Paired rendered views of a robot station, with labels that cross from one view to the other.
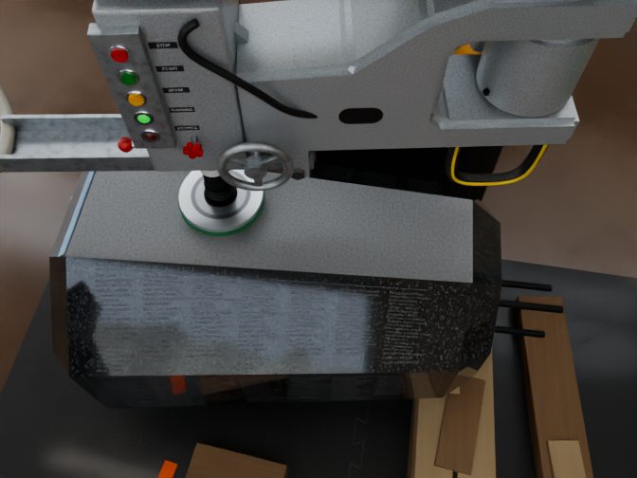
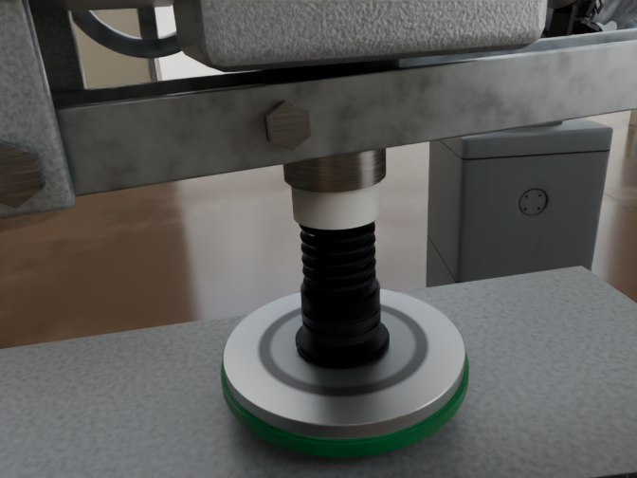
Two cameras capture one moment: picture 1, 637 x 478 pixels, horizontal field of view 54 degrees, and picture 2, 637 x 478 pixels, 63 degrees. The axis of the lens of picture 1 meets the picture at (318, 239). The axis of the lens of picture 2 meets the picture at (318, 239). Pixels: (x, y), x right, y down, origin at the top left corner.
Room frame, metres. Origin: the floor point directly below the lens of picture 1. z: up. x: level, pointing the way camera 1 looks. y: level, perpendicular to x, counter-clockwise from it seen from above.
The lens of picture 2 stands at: (1.25, 0.13, 1.14)
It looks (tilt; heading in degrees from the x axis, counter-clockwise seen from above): 22 degrees down; 166
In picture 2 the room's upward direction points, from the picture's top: 3 degrees counter-clockwise
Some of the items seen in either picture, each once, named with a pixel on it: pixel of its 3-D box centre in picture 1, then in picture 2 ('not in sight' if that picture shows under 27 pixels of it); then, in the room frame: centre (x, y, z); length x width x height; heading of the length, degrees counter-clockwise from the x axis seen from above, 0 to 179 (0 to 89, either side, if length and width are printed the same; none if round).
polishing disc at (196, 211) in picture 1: (221, 194); (342, 346); (0.87, 0.24, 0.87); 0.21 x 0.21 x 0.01
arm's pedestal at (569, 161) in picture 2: not in sight; (500, 251); (-0.10, 1.09, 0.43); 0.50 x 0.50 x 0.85; 76
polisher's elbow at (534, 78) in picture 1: (536, 46); not in sight; (0.89, -0.41, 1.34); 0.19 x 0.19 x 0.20
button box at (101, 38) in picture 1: (137, 92); not in sight; (0.76, 0.31, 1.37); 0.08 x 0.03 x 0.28; 91
